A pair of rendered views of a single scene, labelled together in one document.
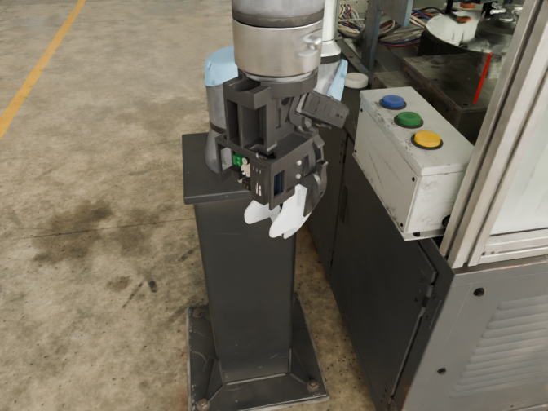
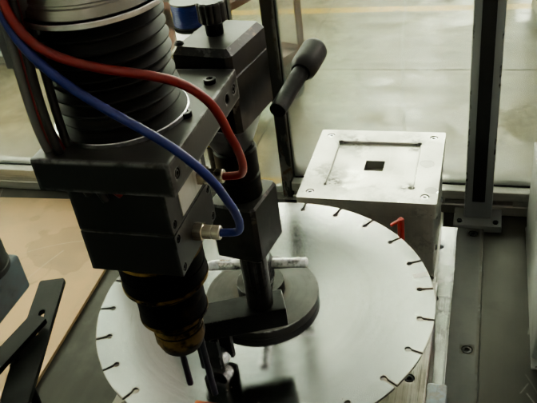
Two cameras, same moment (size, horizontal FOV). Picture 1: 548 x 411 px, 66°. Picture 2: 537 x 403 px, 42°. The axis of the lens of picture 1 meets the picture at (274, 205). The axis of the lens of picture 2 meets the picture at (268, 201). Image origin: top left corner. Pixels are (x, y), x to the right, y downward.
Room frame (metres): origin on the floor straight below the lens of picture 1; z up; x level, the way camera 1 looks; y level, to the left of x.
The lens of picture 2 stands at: (1.44, -0.24, 1.42)
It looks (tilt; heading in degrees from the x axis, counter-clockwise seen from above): 34 degrees down; 210
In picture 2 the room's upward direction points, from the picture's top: 8 degrees counter-clockwise
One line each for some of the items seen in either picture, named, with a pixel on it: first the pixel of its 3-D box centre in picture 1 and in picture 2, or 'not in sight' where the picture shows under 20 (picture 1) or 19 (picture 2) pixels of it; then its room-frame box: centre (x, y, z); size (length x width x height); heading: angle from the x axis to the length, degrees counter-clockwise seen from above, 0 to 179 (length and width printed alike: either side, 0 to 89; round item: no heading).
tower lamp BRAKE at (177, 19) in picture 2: not in sight; (190, 11); (0.76, -0.70, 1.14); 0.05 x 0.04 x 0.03; 100
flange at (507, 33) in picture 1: (503, 25); (261, 289); (1.00, -0.52, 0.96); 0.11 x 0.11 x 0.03
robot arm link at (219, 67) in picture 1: (239, 84); not in sight; (0.79, 0.07, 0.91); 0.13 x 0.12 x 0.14; 82
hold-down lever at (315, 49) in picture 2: not in sight; (276, 74); (1.03, -0.46, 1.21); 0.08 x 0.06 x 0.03; 10
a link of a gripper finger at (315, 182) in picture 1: (303, 179); not in sight; (0.36, -0.03, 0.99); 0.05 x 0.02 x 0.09; 50
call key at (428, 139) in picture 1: (426, 141); not in sight; (0.60, -0.25, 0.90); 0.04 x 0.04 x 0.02
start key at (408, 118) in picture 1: (408, 121); not in sight; (0.67, -0.23, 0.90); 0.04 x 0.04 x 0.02
